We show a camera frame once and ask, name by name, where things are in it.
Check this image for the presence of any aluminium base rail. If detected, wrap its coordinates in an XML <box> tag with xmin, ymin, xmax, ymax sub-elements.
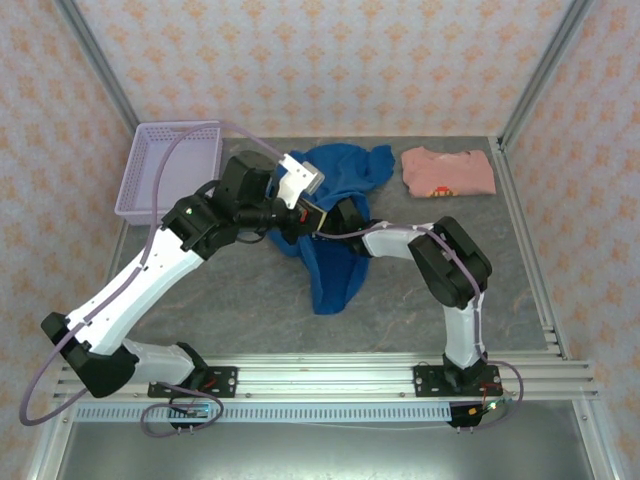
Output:
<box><xmin>52</xmin><ymin>352</ymin><xmax>599</xmax><ymax>401</ymax></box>

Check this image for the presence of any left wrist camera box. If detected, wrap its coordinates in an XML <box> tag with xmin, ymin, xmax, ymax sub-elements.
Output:
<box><xmin>277</xmin><ymin>154</ymin><xmax>326</xmax><ymax>209</ymax></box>

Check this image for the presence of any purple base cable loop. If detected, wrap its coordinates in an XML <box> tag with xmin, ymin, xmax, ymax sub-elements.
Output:
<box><xmin>457</xmin><ymin>362</ymin><xmax>525</xmax><ymax>432</ymax></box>
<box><xmin>140</xmin><ymin>397</ymin><xmax>225</xmax><ymax>439</ymax></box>

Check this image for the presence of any blue printed t-shirt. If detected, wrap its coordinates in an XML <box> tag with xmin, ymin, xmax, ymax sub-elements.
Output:
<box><xmin>267</xmin><ymin>142</ymin><xmax>396</xmax><ymax>316</ymax></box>

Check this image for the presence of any grey metal lower shelf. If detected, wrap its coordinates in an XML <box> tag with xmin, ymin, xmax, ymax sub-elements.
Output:
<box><xmin>27</xmin><ymin>422</ymin><xmax>616</xmax><ymax>480</ymax></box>

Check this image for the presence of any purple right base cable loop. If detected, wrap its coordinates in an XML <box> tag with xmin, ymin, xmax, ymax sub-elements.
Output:
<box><xmin>457</xmin><ymin>362</ymin><xmax>525</xmax><ymax>432</ymax></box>

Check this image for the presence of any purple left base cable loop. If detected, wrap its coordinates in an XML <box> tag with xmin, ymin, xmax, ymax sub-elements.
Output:
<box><xmin>140</xmin><ymin>397</ymin><xmax>225</xmax><ymax>439</ymax></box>

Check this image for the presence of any pink folded t-shirt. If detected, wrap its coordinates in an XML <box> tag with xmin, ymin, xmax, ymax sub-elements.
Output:
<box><xmin>400</xmin><ymin>147</ymin><xmax>497</xmax><ymax>200</ymax></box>

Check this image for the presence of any lavender perforated plastic basket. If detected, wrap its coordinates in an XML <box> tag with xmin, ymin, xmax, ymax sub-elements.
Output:
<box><xmin>114</xmin><ymin>119</ymin><xmax>224</xmax><ymax>227</ymax></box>

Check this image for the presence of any aluminium frame post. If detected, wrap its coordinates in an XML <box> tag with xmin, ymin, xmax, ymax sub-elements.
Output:
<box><xmin>52</xmin><ymin>0</ymin><xmax>141</xmax><ymax>134</ymax></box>
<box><xmin>499</xmin><ymin>0</ymin><xmax>596</xmax><ymax>151</ymax></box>

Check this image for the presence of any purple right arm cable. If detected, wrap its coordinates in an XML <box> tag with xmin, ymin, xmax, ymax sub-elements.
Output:
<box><xmin>314</xmin><ymin>222</ymin><xmax>489</xmax><ymax>361</ymax></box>

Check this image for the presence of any white slotted cable duct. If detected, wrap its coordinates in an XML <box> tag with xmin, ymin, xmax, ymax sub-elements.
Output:
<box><xmin>74</xmin><ymin>402</ymin><xmax>454</xmax><ymax>424</ymax></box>

